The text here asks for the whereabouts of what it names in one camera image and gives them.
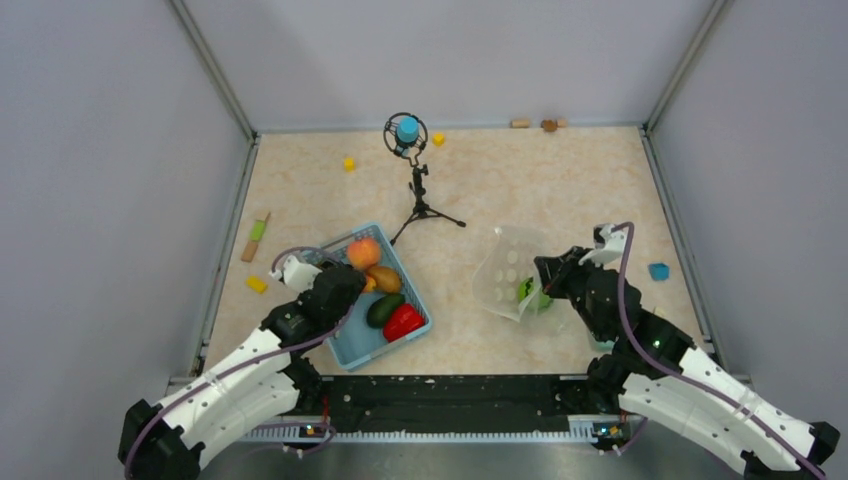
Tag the brown toy kiwi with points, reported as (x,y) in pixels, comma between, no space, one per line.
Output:
(385,279)

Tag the dark green toy avocado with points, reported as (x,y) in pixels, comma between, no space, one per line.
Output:
(380,312)

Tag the orange toy peach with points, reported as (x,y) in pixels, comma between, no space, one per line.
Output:
(364,253)

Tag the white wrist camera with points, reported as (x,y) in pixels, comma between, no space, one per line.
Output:
(610,242)
(296,274)

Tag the green and wood toy block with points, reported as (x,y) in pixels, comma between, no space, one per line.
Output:
(255,236)

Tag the brown wooden piece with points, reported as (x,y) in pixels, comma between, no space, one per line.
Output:
(550,125)

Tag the blue toy block right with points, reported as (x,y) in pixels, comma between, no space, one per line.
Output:
(659,271)

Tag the wooden cork piece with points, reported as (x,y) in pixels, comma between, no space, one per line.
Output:
(520,123)

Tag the clear polka dot zip bag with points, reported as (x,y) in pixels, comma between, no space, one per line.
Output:
(496,279)

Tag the blue perforated plastic basket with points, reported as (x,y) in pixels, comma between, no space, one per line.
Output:
(358,344)

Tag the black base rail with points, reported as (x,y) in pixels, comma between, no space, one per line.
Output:
(463,404)

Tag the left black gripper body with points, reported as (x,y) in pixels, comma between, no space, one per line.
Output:
(333,320)

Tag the yellow block front left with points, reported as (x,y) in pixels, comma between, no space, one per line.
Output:
(256,284)

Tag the teal plastic bottle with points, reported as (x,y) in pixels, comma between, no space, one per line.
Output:
(600,346)

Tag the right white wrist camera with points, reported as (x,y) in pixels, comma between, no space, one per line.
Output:
(610,242)

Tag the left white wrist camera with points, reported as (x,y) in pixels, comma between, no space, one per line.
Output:
(296,274)

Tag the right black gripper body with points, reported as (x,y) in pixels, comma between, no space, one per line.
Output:
(568,281)

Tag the red toy bell pepper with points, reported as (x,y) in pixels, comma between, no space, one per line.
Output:
(403,321)

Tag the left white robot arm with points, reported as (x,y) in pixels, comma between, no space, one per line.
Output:
(266,375)

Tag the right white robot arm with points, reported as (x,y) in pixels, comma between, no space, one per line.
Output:
(657,371)

